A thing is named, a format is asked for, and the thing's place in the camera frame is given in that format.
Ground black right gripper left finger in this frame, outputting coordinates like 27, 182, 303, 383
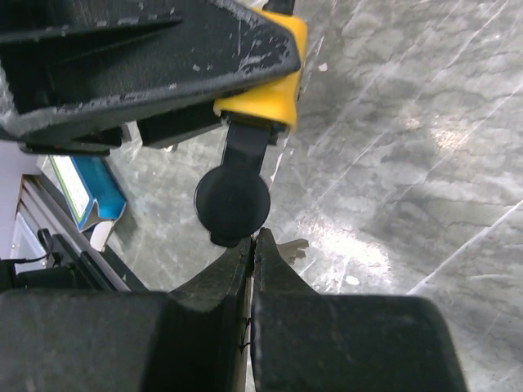
1, 239, 252, 391

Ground blue toothpaste box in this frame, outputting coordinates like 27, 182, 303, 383
49, 155, 127, 232

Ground small silver keys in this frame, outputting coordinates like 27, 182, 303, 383
277, 238, 309, 265

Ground yellow padlock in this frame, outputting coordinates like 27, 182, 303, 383
193, 0, 309, 248

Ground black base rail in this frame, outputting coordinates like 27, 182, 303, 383
0, 171, 148, 292

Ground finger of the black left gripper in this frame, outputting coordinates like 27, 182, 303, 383
136, 100, 221, 148
1, 1, 301, 141

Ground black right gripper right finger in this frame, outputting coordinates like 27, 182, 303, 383
250, 229, 467, 391

